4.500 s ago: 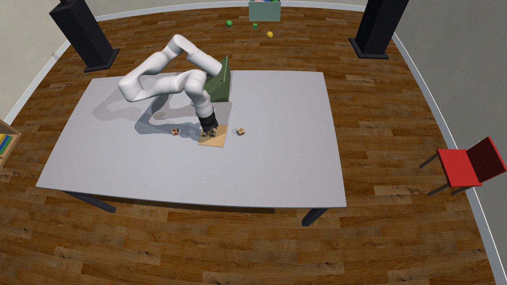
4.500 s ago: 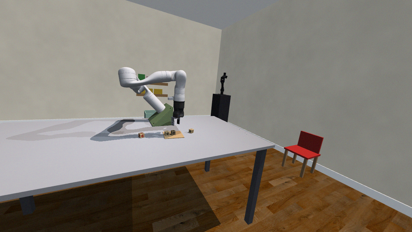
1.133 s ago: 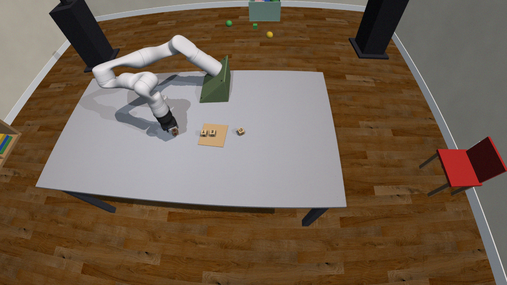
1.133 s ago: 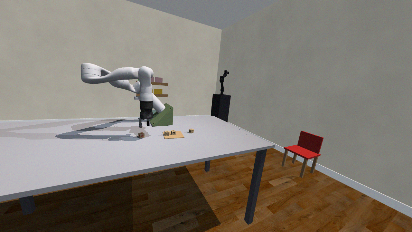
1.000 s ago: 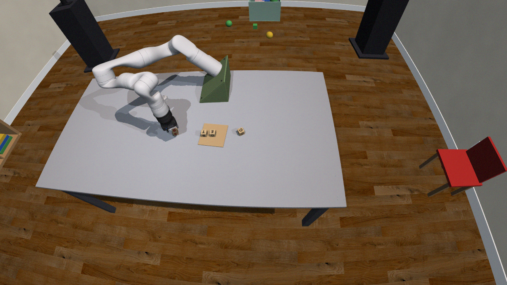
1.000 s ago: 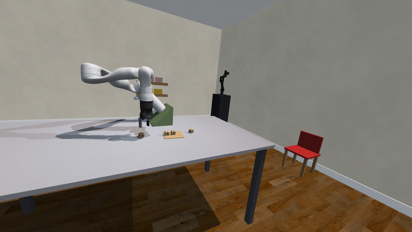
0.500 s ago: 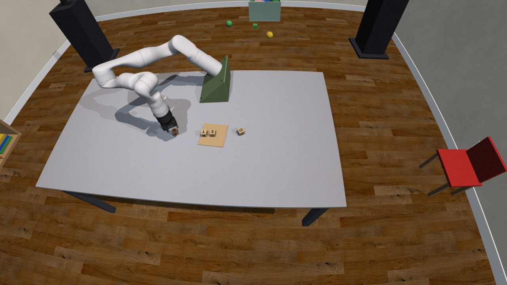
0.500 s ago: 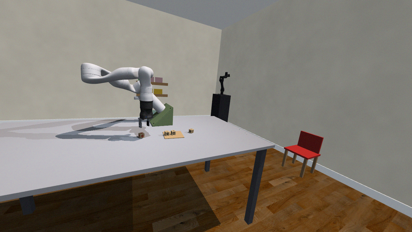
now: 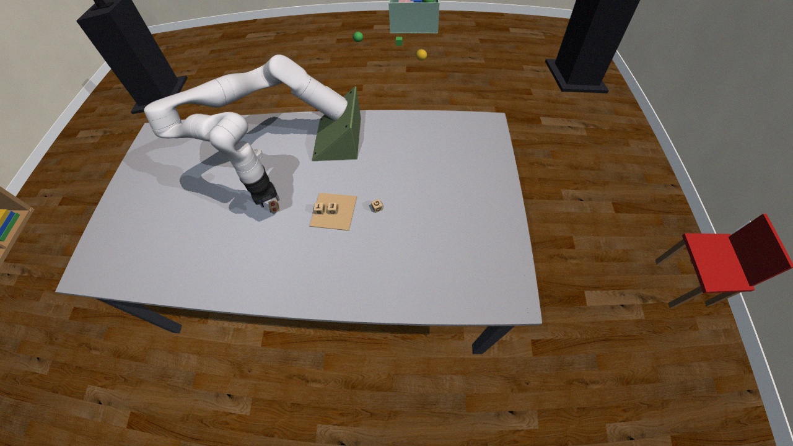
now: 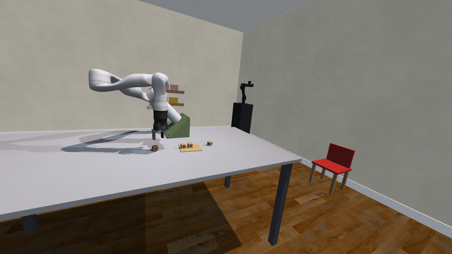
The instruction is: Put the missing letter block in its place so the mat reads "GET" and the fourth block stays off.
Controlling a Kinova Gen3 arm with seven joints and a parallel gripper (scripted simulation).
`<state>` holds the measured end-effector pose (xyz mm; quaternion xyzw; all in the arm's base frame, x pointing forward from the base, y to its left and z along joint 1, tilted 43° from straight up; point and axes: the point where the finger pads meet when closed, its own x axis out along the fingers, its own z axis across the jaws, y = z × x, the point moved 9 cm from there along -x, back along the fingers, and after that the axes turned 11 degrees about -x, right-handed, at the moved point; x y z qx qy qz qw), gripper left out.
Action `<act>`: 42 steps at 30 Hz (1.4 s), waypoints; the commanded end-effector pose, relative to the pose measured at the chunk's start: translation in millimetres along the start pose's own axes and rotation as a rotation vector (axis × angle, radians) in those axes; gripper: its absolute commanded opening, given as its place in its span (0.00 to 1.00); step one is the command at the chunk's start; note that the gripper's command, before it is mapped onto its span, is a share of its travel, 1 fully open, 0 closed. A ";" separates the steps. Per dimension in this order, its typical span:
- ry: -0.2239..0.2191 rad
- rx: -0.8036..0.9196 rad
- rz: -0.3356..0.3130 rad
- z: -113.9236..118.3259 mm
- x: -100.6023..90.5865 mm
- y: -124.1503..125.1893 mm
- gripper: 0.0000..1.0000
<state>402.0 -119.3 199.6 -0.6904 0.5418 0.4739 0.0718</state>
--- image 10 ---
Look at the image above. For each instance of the tan flat mat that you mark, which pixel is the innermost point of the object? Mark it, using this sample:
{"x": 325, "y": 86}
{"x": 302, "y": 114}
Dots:
{"x": 196, "y": 147}

